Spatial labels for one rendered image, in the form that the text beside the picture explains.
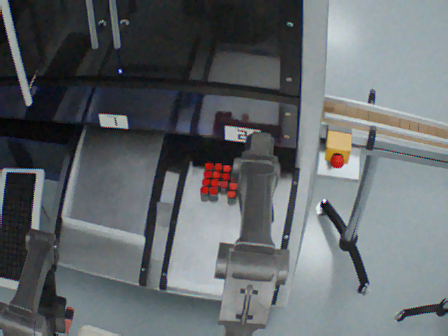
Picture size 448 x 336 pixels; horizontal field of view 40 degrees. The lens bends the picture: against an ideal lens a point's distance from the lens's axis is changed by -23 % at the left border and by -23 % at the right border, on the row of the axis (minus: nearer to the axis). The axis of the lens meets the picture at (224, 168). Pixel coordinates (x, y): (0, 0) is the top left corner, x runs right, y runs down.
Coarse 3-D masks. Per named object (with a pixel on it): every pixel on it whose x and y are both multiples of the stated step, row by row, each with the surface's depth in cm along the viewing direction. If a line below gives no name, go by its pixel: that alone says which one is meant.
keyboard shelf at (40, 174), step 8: (8, 168) 216; (40, 176) 213; (0, 184) 212; (40, 184) 212; (0, 192) 211; (40, 192) 211; (0, 200) 209; (40, 200) 210; (0, 208) 208; (40, 208) 209; (0, 216) 206; (32, 216) 206; (40, 216) 208; (32, 224) 205; (0, 280) 194; (8, 280) 194; (16, 288) 193
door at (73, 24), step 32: (32, 0) 150; (64, 0) 151; (96, 0) 151; (0, 32) 163; (32, 32) 163; (64, 32) 163; (0, 64) 178; (32, 64) 177; (64, 64) 176; (96, 64) 175
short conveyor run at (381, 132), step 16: (368, 96) 206; (336, 112) 207; (352, 112) 207; (368, 112) 209; (384, 112) 204; (400, 112) 203; (352, 128) 204; (368, 128) 213; (384, 128) 200; (400, 128) 200; (416, 128) 205; (432, 128) 205; (352, 144) 207; (368, 144) 203; (384, 144) 203; (400, 144) 201; (416, 144) 201; (432, 144) 202; (400, 160) 209; (416, 160) 207; (432, 160) 205
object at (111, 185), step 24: (96, 144) 209; (120, 144) 209; (144, 144) 209; (72, 168) 202; (96, 168) 205; (120, 168) 205; (144, 168) 205; (72, 192) 202; (96, 192) 202; (120, 192) 202; (144, 192) 201; (72, 216) 198; (96, 216) 198; (120, 216) 198; (144, 216) 198; (144, 240) 194
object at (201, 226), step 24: (192, 168) 205; (192, 192) 201; (288, 192) 198; (192, 216) 198; (216, 216) 198; (240, 216) 198; (192, 240) 194; (216, 240) 194; (192, 264) 191; (216, 288) 186
